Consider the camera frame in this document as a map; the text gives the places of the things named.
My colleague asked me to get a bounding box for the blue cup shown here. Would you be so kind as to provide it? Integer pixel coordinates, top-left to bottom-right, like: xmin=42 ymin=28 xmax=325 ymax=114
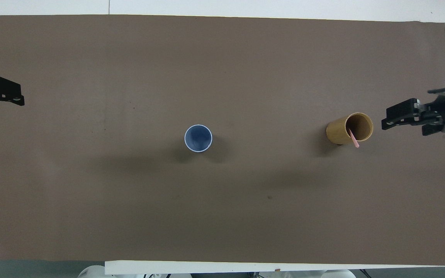
xmin=184 ymin=124 xmax=213 ymax=153

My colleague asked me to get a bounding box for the bamboo cup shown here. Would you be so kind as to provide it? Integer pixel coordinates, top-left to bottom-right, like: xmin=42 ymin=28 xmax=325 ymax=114
xmin=326 ymin=112 xmax=374 ymax=146

